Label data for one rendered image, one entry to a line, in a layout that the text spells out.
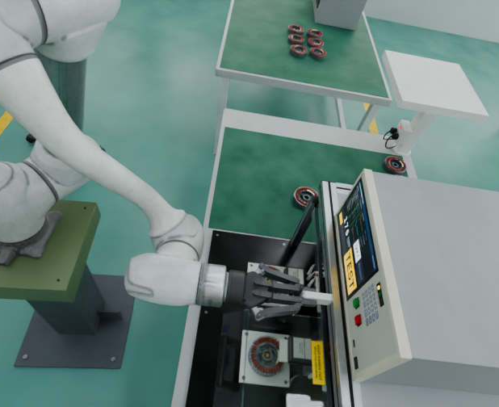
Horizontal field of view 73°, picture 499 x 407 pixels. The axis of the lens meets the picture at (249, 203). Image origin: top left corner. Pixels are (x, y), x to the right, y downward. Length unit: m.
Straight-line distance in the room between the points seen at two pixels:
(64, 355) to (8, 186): 1.10
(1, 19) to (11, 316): 1.70
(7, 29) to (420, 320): 0.83
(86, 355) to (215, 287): 1.33
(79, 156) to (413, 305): 0.66
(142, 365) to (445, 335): 1.50
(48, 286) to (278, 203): 0.89
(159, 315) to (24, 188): 1.11
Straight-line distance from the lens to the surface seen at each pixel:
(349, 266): 0.88
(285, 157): 1.66
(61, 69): 0.85
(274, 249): 1.31
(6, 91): 0.66
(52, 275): 1.21
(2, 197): 1.11
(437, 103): 1.51
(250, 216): 1.39
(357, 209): 0.88
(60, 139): 0.66
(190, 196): 2.38
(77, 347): 1.99
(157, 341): 1.95
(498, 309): 0.83
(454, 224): 0.90
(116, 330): 1.98
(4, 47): 0.66
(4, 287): 1.25
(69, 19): 0.73
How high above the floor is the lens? 1.88
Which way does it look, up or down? 52 degrees down
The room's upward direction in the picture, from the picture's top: 15 degrees clockwise
